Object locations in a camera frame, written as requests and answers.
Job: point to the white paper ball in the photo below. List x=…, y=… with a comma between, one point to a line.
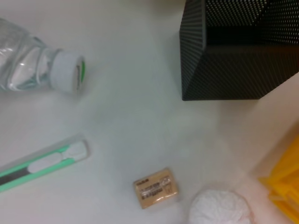
x=217, y=207

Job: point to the clear water bottle green label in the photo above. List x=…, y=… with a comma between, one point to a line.
x=23, y=65

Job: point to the beige eraser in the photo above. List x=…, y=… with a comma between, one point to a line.
x=156, y=189

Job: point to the black mesh pen holder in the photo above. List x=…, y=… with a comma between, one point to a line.
x=222, y=77

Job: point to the green utility knife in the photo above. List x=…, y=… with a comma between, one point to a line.
x=46, y=163

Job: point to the yellow plastic bin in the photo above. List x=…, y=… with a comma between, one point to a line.
x=287, y=186

